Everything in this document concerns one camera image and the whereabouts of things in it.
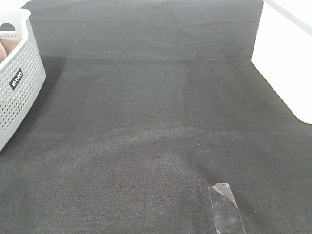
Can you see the brown microfibre towel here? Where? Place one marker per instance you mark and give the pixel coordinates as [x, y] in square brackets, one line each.
[6, 47]

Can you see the black table cloth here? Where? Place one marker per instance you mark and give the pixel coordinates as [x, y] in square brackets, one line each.
[146, 104]

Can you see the clear adhesive tape strip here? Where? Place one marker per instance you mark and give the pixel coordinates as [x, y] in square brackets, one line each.
[227, 217]

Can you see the grey perforated laundry basket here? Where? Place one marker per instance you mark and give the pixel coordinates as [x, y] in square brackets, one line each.
[22, 73]

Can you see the white plastic storage bin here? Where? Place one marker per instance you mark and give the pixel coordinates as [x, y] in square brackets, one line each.
[282, 53]

